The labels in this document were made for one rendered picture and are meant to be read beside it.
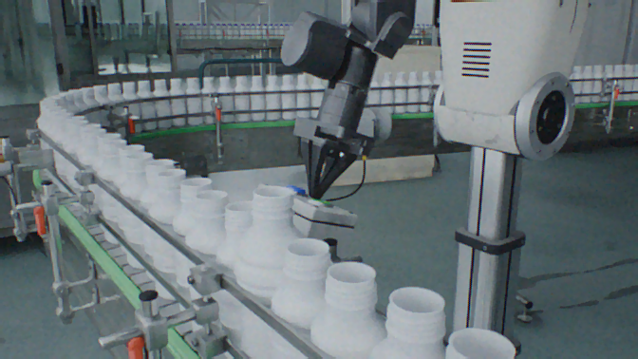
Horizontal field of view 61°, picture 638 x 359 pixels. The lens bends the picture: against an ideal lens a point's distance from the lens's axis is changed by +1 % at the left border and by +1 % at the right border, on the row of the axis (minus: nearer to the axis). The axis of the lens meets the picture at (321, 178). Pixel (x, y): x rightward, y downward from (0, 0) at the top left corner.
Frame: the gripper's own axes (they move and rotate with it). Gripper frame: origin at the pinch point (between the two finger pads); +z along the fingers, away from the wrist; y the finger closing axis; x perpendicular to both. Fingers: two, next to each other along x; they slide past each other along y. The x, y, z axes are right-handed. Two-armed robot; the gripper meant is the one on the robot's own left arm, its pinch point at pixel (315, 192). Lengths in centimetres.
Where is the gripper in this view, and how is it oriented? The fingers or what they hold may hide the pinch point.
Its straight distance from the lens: 71.8
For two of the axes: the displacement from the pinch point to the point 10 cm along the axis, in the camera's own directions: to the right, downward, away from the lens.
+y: 6.0, 2.3, -7.7
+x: 7.4, 1.9, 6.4
